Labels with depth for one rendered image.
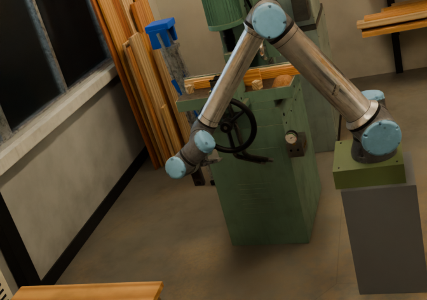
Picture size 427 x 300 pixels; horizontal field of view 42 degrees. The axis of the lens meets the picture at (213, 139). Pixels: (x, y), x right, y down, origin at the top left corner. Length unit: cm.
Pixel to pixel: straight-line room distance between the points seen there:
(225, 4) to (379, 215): 119
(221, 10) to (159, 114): 168
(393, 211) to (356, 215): 15
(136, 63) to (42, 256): 156
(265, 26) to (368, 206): 91
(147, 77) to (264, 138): 158
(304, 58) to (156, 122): 236
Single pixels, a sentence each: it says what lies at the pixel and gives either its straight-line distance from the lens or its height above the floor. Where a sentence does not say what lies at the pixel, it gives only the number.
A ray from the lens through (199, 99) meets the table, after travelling 279.
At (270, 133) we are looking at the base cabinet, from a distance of 277.
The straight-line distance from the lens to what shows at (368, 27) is 466.
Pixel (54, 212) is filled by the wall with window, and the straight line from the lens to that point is 350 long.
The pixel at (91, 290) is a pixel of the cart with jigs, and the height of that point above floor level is 53.
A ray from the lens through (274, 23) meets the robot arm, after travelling 197.
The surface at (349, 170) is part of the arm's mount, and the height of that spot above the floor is 63.
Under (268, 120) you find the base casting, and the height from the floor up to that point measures 74.
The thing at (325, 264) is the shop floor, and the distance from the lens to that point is 291.
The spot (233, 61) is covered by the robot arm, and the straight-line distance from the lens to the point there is 218.
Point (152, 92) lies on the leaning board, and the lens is 418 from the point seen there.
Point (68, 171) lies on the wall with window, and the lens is 366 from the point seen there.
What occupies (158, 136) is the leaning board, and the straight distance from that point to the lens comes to 424.
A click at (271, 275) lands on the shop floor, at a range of 291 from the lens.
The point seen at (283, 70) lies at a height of 93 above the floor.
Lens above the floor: 176
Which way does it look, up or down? 22 degrees down
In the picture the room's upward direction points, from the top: 15 degrees counter-clockwise
